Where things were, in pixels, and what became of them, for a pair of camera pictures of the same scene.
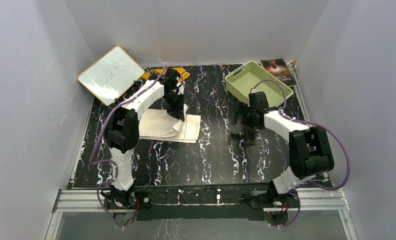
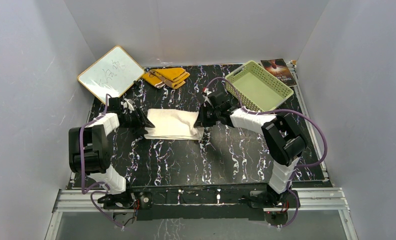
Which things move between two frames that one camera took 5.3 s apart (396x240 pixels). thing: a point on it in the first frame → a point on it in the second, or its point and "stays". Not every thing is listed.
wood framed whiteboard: [110, 76] stays
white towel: [159, 124] stays
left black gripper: [178, 112] → [142, 121]
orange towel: [182, 74] stays
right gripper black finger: [238, 117] → [204, 119]
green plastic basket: [252, 77] stays
